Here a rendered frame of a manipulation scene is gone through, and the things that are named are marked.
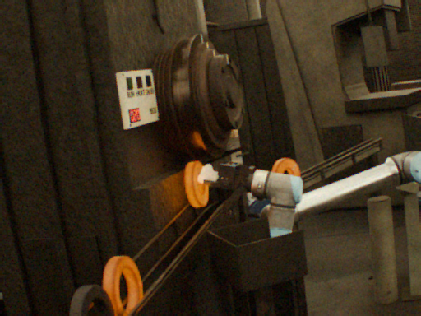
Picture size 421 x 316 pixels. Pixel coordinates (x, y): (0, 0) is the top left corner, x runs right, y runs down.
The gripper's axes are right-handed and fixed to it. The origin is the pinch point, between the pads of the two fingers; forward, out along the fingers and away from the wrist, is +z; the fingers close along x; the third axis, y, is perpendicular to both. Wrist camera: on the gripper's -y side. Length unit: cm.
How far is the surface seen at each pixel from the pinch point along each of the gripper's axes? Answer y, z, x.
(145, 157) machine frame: 7.5, 14.2, 13.4
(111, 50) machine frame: 43, 24, 26
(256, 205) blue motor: -67, 19, -216
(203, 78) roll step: 34.0, 2.6, -5.2
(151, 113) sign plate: 21.3, 15.9, 6.5
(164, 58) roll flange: 39.5, 19.5, -9.3
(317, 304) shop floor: -76, -45, -85
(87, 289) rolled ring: -7, -3, 90
